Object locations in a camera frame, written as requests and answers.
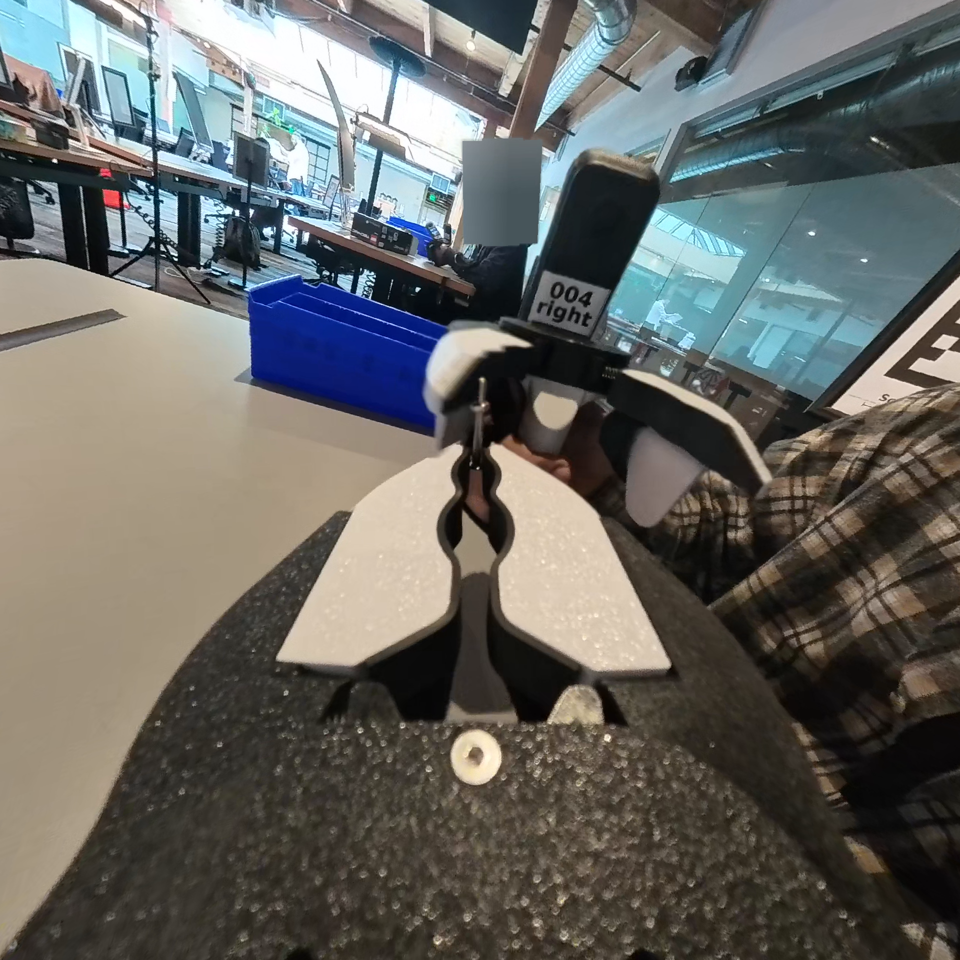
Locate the long wooden desk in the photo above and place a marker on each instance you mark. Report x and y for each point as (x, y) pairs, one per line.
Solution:
(75, 154)

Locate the person's right hand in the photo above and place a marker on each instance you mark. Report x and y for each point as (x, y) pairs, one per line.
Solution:
(585, 465)

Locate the wooden support post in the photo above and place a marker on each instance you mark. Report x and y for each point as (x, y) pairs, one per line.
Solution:
(540, 67)

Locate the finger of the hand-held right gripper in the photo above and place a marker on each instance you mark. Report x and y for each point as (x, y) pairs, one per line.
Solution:
(656, 480)
(457, 375)

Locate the black equipment box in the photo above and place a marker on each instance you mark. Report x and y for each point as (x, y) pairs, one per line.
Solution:
(386, 236)

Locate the curved white panel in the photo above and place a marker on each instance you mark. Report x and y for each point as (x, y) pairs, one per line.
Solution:
(345, 157)

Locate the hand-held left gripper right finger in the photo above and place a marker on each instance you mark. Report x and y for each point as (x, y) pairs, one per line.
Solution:
(585, 592)

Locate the hanging black screen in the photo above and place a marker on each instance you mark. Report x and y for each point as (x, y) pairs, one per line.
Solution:
(480, 19)

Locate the wooden office desk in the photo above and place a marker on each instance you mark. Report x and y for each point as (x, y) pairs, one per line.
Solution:
(337, 232)

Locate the black monitor on pole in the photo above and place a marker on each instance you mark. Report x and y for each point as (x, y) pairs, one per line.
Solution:
(251, 161)

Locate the blue plastic parts bin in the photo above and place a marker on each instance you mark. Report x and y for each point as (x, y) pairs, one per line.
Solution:
(315, 352)

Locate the steel bolt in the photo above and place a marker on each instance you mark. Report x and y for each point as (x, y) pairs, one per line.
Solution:
(480, 431)

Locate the tripod light stand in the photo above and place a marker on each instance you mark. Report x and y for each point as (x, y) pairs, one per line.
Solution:
(156, 187)

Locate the blue storage bin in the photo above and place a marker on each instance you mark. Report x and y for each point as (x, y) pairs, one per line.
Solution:
(412, 225)

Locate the printed marker board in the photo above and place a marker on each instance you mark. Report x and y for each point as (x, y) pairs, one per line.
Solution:
(900, 375)

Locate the dark backpack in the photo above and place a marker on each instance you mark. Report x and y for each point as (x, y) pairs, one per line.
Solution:
(241, 244)

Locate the black floor lamp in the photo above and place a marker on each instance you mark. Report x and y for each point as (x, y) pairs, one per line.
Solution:
(397, 52)

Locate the tilted black light panel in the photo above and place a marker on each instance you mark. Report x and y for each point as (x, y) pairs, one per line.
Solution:
(386, 139)

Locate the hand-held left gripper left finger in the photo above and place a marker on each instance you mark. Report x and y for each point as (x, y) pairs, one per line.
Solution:
(375, 585)

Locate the silver ventilation duct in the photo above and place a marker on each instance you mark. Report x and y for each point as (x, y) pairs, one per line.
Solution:
(592, 52)

